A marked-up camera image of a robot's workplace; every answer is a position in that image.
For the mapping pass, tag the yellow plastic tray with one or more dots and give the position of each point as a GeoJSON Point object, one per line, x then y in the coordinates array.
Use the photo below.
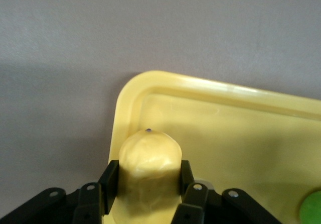
{"type": "Point", "coordinates": [225, 138]}

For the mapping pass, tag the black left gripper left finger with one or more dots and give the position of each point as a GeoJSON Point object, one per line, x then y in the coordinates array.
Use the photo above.
{"type": "Point", "coordinates": [85, 204]}

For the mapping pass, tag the yellow potato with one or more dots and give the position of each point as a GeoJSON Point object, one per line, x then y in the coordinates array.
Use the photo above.
{"type": "Point", "coordinates": [148, 158]}

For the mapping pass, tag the green apple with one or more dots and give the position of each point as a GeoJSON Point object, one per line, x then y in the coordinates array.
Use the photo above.
{"type": "Point", "coordinates": [312, 206]}

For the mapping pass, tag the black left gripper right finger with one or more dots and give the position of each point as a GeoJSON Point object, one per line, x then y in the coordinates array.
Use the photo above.
{"type": "Point", "coordinates": [198, 206]}

